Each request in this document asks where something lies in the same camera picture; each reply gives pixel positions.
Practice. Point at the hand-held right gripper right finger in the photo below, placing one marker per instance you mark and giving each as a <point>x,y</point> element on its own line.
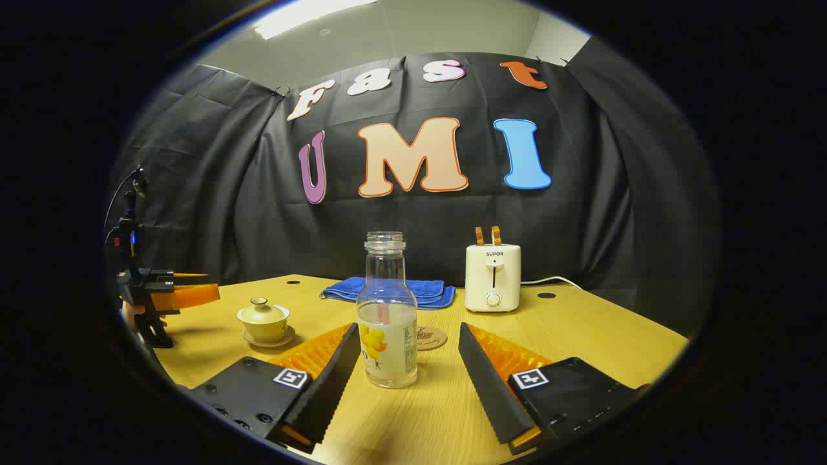
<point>491,387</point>

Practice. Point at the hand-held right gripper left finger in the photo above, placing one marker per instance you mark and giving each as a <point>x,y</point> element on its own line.
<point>329,387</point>

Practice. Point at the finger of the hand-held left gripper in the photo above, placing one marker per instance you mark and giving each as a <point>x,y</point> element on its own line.
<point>194,296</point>
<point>184,276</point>

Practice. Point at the yellow teacup lid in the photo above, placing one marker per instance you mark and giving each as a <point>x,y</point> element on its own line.
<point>261,312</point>

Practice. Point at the round wooden coaster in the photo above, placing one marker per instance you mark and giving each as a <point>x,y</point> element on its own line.
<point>433,339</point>

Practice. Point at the yellow ceramic teacup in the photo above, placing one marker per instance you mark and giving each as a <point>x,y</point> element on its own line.
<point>265,330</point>

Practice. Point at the clear glass water bottle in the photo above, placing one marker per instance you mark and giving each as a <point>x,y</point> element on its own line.
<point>386,323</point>

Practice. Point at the yellow ceramic saucer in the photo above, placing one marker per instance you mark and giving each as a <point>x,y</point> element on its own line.
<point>284,339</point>

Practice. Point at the folded blue towel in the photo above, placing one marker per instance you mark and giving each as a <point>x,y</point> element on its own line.
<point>342,289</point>

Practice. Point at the white toaster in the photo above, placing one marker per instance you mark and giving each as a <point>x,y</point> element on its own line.
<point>493,278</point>

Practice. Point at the ceiling light panel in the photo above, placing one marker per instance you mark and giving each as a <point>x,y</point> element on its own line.
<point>303,14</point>

